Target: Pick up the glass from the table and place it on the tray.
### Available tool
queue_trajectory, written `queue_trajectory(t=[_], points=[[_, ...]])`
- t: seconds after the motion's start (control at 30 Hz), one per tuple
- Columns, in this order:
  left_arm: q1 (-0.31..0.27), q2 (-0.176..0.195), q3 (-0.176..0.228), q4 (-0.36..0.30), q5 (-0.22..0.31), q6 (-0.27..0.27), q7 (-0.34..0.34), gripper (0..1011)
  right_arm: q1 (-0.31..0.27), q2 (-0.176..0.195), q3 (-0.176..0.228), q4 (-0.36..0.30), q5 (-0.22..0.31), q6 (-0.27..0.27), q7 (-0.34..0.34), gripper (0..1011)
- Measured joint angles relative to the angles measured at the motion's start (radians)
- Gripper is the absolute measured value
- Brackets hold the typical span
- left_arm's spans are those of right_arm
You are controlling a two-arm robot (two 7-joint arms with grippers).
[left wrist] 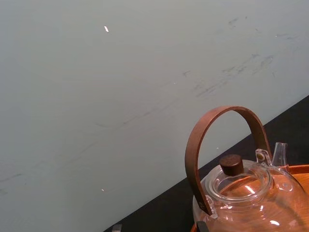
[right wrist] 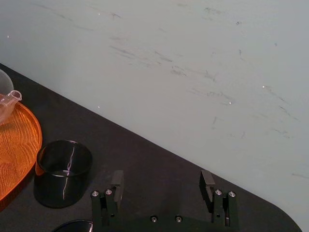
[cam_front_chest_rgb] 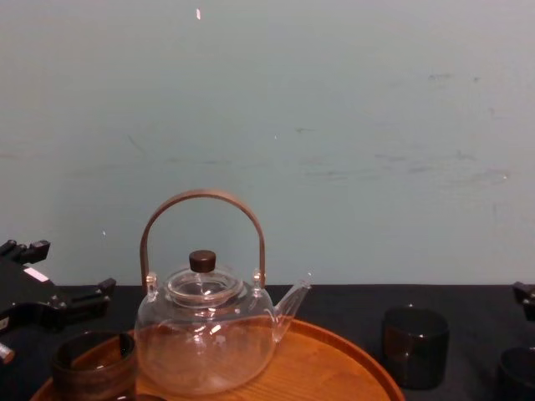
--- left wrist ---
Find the orange wooden tray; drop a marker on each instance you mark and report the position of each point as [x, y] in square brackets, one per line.
[301, 169]

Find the glass lid with wooden knob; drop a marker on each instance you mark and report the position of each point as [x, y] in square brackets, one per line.
[231, 164]

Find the black table cloth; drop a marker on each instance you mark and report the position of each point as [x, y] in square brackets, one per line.
[159, 212]

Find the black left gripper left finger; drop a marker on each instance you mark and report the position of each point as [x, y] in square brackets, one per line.
[117, 228]

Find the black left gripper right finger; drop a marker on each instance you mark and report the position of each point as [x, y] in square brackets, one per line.
[202, 227]

